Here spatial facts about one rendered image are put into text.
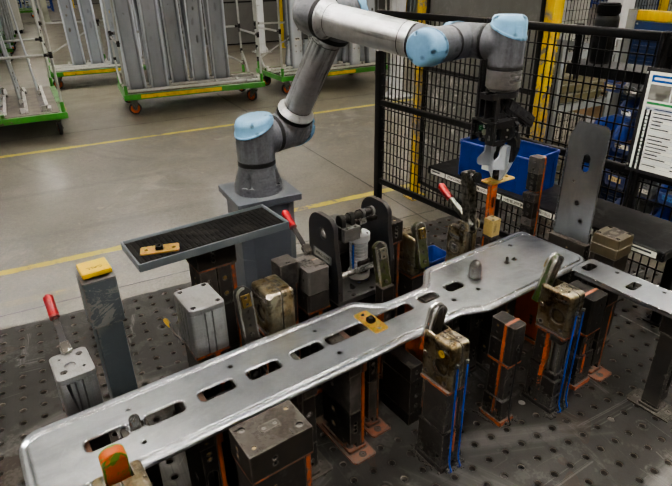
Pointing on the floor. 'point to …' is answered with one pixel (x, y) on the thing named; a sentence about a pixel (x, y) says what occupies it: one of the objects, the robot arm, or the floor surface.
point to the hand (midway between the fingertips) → (498, 172)
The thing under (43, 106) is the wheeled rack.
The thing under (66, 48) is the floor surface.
